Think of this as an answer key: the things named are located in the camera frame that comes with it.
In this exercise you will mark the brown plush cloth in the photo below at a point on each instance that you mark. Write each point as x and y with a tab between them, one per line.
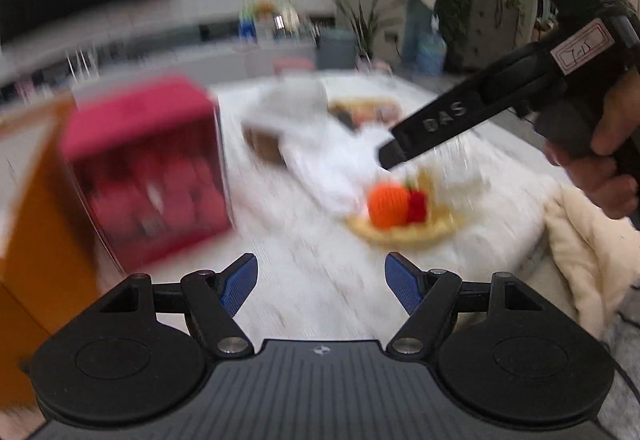
265	142

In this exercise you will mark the teddy bear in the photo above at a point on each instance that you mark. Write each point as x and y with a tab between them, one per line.
265	9

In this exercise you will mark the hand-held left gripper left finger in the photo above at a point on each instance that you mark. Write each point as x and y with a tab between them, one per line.
240	277

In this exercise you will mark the red storage box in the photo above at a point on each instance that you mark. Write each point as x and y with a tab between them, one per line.
150	130

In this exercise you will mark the orange box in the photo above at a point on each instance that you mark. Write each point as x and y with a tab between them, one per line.
40	230

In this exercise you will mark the wicker tray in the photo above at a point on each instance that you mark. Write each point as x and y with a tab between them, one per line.
400	234

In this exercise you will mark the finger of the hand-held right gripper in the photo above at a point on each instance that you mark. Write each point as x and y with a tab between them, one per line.
391	152

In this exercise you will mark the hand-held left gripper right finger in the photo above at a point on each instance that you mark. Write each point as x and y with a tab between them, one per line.
402	282

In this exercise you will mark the cream blanket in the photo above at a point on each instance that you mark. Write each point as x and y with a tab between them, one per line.
585	260

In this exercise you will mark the red knitted toy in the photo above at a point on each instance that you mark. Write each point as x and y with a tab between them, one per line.
419	207

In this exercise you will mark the shallow tray with dark pieces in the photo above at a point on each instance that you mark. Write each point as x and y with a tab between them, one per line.
365	112

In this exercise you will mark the grey trash bin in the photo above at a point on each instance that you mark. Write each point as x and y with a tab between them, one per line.
336	50

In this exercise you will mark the orange knitted ball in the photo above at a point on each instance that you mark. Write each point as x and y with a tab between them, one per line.
387	207

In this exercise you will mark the blue water jug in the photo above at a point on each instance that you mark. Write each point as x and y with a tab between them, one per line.
431	52

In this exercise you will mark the grey cabinet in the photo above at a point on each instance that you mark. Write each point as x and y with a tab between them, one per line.
492	30

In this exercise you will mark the pink waste bin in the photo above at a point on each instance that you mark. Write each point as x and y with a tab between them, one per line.
292	66

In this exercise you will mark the white translucent cloth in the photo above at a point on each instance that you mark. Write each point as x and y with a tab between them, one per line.
325	165

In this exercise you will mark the potted long-leaf plant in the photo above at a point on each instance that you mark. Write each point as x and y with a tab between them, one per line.
367	25

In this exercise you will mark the person's right hand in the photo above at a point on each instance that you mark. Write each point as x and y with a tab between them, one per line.
617	120

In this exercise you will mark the white router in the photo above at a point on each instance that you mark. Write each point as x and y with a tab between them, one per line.
82	65

